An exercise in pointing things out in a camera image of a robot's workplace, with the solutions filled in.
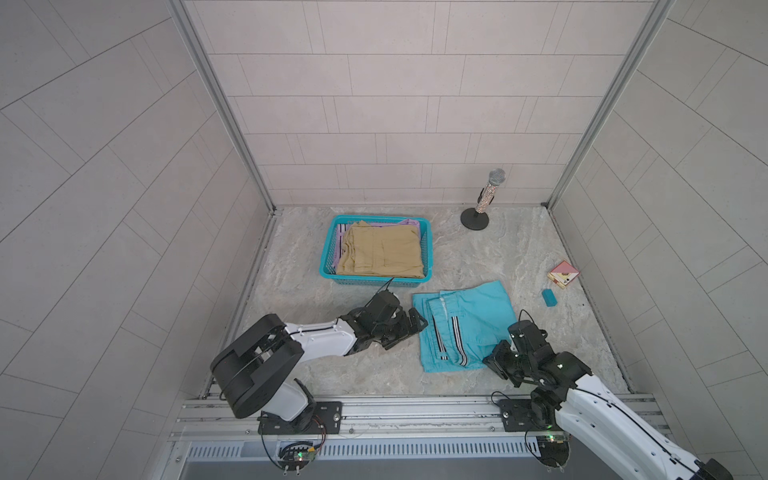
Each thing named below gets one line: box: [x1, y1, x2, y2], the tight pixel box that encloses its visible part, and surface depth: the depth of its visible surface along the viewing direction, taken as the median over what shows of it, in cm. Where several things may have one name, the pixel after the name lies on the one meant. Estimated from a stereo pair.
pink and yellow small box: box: [547, 260, 580, 289], surface depth 98 cm
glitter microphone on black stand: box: [460, 168, 506, 231], surface depth 104 cm
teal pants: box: [412, 281, 517, 372], surface depth 86 cm
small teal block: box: [542, 288, 558, 307], surface depth 93 cm
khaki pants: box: [336, 220, 425, 278], surface depth 95 cm
